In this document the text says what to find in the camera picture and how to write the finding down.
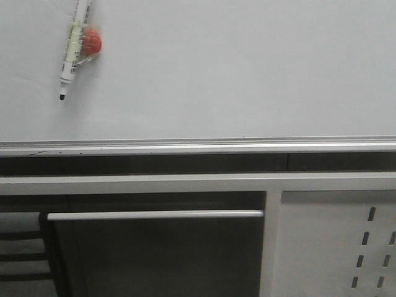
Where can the white whiteboard with aluminium frame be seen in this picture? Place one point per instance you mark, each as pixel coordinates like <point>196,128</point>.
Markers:
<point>201,77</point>

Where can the white metal stand frame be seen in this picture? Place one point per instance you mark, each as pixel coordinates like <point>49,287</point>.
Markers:
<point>273,185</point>

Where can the white perforated metal panel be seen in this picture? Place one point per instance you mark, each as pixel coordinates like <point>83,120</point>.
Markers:
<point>336,243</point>

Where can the white whiteboard marker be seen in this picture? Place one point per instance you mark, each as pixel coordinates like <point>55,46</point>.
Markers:
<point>73,47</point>

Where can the red round magnet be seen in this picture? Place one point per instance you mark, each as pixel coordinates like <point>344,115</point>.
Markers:
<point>91,44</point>

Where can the dark grey panel white-edged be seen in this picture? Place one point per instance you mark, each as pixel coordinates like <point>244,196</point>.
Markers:
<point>179,253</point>

